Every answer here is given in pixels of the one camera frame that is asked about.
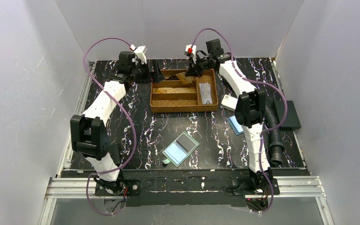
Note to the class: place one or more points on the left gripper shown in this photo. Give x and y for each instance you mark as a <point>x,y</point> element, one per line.
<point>150,72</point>

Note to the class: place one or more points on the silver VIP card upper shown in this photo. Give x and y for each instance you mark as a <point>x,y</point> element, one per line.
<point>205,88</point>

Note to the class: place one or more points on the silver VIP card lower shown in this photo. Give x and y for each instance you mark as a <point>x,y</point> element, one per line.
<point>206,98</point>

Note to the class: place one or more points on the orange VIP credit card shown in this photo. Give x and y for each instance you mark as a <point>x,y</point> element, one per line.
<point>185,80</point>

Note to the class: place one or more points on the aluminium frame rail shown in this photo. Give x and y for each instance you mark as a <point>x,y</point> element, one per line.
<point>193,193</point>

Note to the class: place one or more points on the green card holder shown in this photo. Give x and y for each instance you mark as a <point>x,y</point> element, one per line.
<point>175,154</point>

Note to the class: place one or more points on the tan cards in tray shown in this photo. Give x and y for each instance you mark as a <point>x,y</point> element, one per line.
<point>175,90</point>

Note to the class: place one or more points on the white card on table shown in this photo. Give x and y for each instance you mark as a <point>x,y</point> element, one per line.
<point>229,102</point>

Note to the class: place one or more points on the silver vip card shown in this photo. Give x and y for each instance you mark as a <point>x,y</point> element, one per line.
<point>206,98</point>
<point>205,88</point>

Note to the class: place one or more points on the blue card holder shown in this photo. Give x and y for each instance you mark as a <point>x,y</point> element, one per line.
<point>236,127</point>

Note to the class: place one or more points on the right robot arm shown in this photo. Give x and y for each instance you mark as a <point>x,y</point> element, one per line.
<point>250,107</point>

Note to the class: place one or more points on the grey card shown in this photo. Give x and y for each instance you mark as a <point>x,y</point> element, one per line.
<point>186,142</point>

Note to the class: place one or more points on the black flat box rear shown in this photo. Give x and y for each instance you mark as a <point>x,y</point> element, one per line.
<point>214,62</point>

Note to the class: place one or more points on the woven brown organizer tray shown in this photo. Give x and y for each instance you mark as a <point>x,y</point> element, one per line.
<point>183,103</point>

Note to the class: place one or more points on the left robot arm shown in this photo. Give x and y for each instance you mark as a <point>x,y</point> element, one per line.
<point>89,136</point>

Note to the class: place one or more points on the black box right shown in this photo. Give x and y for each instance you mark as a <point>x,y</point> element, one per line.
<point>292,121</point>

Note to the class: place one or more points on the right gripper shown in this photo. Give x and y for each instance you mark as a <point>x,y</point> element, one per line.
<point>197,67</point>

